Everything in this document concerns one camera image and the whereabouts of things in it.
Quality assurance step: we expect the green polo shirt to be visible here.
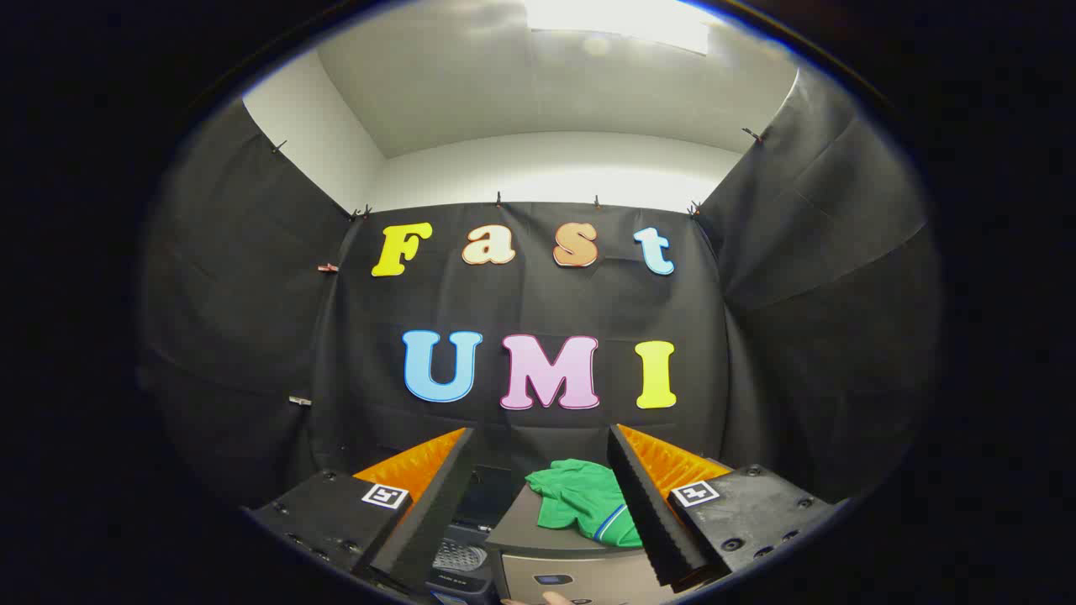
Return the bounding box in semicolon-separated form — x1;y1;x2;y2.
525;458;644;549

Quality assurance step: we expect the black backdrop cloth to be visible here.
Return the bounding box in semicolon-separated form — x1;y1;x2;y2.
139;67;942;539

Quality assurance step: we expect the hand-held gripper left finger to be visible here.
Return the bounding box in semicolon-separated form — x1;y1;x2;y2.
244;427;478;597

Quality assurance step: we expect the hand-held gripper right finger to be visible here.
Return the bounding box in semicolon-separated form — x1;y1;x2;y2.
607;423;842;593

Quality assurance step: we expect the ceiling light panel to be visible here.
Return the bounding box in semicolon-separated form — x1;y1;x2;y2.
523;0;714;53

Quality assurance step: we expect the grey appliance cabinet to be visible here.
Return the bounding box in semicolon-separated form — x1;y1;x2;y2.
486;483;673;605

